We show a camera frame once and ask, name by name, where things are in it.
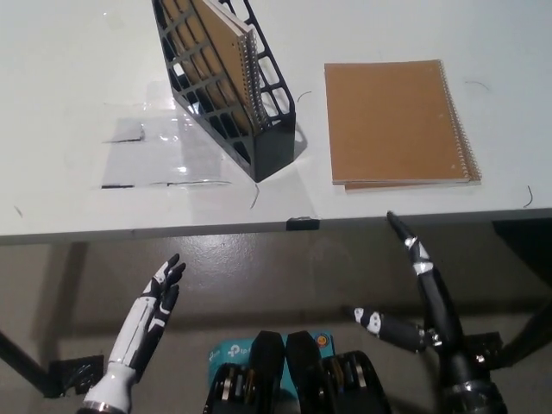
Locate white and black left hand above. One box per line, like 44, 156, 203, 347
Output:
84, 253, 187, 410

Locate black right hand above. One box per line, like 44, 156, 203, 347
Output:
343, 210, 493, 392

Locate brown spiral notebook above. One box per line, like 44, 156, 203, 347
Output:
161, 0, 265, 135
323, 59, 483, 191

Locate black mesh book holder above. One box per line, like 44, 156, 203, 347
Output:
150, 0, 298, 183

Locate black taped floor plate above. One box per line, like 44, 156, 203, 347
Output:
45, 355, 104, 397

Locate grey upright table leg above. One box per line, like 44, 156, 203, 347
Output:
53, 241, 90, 342

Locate teal TP-Link box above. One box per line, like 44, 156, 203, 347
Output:
206, 329, 336, 392

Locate black robot torso blocks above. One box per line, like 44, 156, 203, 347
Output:
202, 329, 393, 414

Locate black tape piece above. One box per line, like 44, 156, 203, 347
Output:
286, 215, 321, 231

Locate clear plastic sheet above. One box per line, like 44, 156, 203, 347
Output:
90, 77, 234, 190

